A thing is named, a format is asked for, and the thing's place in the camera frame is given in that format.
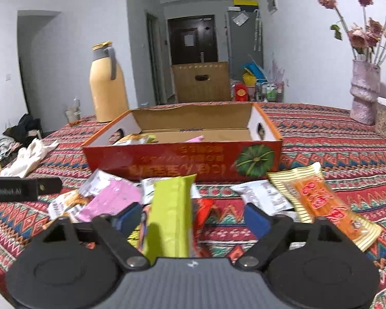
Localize tan crinkled snack packet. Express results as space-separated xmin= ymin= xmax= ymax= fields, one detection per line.
xmin=112 ymin=134 xmax=156 ymax=145

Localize grey refrigerator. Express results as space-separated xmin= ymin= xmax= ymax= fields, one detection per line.
xmin=225 ymin=9 xmax=264 ymax=82

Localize yellow box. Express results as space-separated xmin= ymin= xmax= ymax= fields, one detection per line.
xmin=233 ymin=0 xmax=259 ymax=11

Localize blue plastic item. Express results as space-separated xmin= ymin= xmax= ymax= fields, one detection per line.
xmin=243 ymin=63 xmax=266 ymax=79

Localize dark door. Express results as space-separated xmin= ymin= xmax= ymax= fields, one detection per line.
xmin=167 ymin=15 xmax=215 ymax=65

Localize dark clothes pile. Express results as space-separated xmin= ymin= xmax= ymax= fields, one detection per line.
xmin=0 ymin=114 xmax=44 ymax=165

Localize orange cream-bordered snack packet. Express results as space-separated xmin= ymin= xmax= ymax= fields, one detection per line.
xmin=266 ymin=162 xmax=383 ymax=252

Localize brown cardboard box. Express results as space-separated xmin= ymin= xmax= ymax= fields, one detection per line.
xmin=171 ymin=61 xmax=231 ymax=104

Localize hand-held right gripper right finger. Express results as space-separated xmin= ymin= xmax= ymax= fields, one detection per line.
xmin=235 ymin=203 xmax=351 ymax=271

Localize white umbrella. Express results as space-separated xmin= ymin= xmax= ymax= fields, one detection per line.
xmin=254 ymin=10 xmax=262 ymax=52

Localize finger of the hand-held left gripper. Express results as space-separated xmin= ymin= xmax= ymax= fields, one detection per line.
xmin=38 ymin=178 xmax=64 ymax=195

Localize yellow thermos jug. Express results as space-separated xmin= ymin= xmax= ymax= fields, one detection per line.
xmin=89 ymin=41 xmax=130 ymax=123

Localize white cloth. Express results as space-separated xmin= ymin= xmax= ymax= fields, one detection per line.
xmin=8 ymin=138 xmax=59 ymax=178

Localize green snack packet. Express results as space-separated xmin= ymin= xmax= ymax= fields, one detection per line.
xmin=141 ymin=174 xmax=197 ymax=264

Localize small chips snack packet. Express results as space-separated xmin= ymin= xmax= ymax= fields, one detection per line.
xmin=48 ymin=189 xmax=94 ymax=221

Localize red cardboard box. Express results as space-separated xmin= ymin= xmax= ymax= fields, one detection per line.
xmin=82 ymin=102 xmax=284 ymax=182

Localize pink textured vase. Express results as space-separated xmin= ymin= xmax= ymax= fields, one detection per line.
xmin=349 ymin=59 xmax=382 ymax=125

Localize glass cup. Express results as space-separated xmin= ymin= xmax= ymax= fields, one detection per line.
xmin=65 ymin=98 xmax=82 ymax=126

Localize wire basket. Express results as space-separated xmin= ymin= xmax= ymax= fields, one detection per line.
xmin=255 ymin=80 xmax=285 ymax=102

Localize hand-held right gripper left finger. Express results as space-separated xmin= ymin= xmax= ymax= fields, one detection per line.
xmin=35 ymin=202 xmax=150 ymax=272

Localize red jar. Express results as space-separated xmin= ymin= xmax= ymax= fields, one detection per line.
xmin=234 ymin=83 xmax=249 ymax=102

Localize dried pink roses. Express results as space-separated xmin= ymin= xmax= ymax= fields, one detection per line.
xmin=313 ymin=0 xmax=386 ymax=66

